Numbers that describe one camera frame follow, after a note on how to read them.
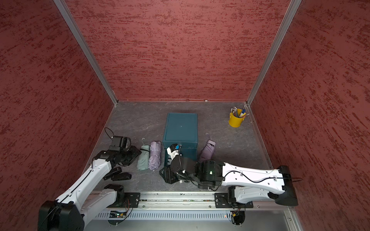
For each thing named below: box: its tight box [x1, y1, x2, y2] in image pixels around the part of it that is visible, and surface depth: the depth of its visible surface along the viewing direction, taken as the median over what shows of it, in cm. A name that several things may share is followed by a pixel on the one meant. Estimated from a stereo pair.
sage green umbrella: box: [136, 137, 151, 171], surface depth 87 cm
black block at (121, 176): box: [110, 172, 133, 182], surface depth 83 cm
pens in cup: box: [230, 104, 250, 118], surface depth 102 cm
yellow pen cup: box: [228, 112, 246, 128], surface depth 103 cm
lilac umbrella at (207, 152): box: [199, 140, 216, 162], surface depth 92 cm
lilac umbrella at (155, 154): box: [148, 140, 162, 170], surface depth 87 cm
